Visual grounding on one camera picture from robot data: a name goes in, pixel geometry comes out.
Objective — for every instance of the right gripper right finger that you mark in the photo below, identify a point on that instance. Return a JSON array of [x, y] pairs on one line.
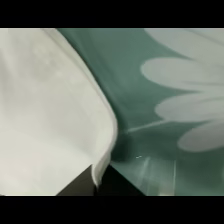
[[116, 183]]

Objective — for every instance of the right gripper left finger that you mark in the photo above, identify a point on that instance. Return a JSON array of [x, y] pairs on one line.
[[81, 185]]

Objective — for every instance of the white garment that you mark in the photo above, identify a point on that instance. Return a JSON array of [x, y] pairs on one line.
[[46, 110]]

